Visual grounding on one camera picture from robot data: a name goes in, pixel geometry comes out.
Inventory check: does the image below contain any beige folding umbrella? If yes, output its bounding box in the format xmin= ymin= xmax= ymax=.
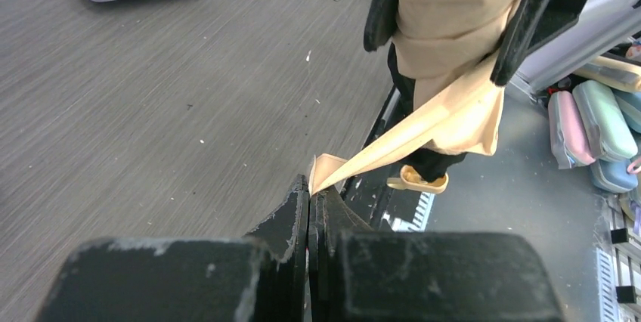
xmin=309 ymin=0 xmax=522 ymax=194

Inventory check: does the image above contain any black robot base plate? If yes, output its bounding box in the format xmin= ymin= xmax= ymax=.
xmin=340 ymin=86 xmax=437 ymax=233

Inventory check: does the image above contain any blue glasses case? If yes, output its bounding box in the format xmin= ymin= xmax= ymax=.
xmin=589 ymin=159 xmax=638 ymax=194

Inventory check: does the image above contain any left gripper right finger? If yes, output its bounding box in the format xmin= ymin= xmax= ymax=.
xmin=308 ymin=188 xmax=565 ymax=321

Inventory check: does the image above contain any pink glasses case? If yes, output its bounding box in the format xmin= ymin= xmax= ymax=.
xmin=548 ymin=91 xmax=596 ymax=169

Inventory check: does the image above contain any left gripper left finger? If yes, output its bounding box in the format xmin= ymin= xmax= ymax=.
xmin=36 ymin=175 xmax=309 ymax=321

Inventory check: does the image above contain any green glasses case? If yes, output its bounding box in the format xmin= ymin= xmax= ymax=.
xmin=572 ymin=80 xmax=638 ymax=162

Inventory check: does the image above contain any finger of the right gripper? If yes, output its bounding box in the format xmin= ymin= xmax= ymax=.
xmin=490 ymin=0 xmax=587 ymax=86
xmin=363 ymin=0 xmax=398 ymax=52

